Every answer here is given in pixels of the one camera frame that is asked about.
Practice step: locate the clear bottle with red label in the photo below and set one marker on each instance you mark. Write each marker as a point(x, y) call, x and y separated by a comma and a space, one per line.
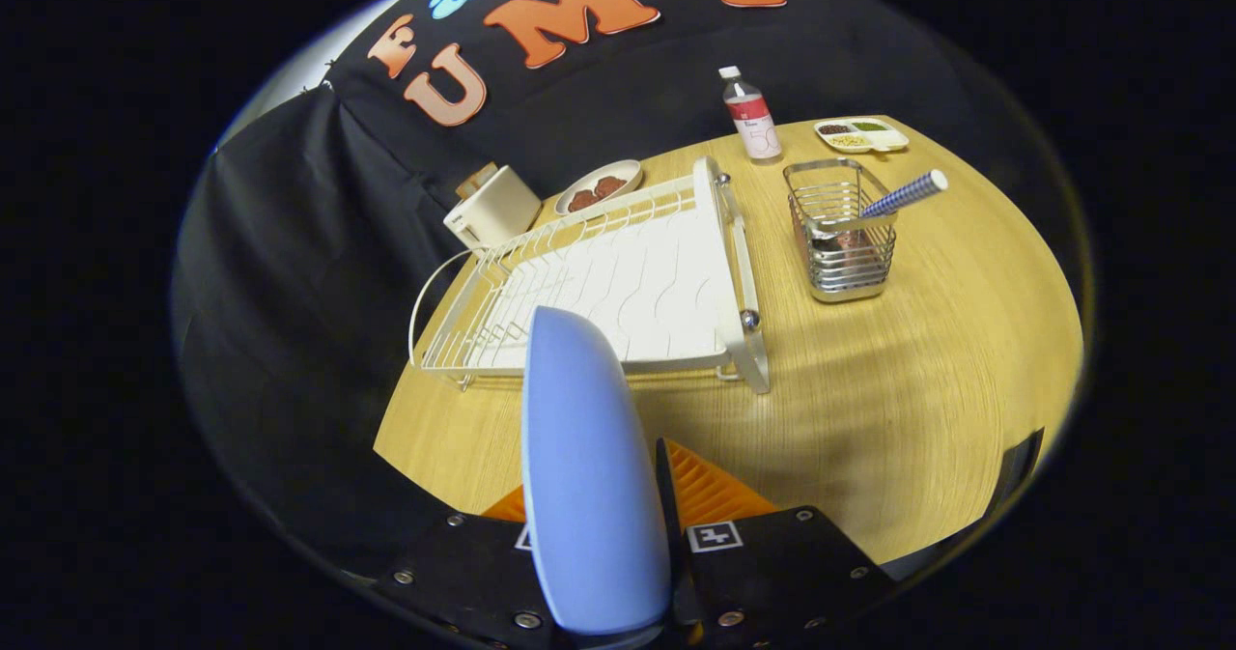
point(755, 124)

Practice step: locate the black backdrop cloth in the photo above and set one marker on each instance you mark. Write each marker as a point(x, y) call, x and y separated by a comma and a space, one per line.
point(290, 293)

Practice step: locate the toast slices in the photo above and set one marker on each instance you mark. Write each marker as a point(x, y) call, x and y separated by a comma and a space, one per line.
point(478, 179)

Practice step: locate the brown meat piece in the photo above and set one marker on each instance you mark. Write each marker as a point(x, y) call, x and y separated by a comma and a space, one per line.
point(610, 185)
point(583, 200)

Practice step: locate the small beige oval plate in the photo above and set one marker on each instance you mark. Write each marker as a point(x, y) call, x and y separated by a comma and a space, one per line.
point(628, 172)

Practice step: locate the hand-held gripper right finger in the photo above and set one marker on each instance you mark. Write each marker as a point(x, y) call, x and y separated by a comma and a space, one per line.
point(772, 563)

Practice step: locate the white divided snack dish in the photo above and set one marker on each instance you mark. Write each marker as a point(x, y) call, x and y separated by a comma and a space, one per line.
point(893, 138)

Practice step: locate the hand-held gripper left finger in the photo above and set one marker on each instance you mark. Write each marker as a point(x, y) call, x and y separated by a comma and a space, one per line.
point(463, 573)

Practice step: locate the white toaster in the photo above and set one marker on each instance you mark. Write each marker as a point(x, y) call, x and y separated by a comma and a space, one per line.
point(497, 211)

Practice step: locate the blue plate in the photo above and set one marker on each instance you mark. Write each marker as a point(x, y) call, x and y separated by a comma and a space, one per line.
point(594, 476)

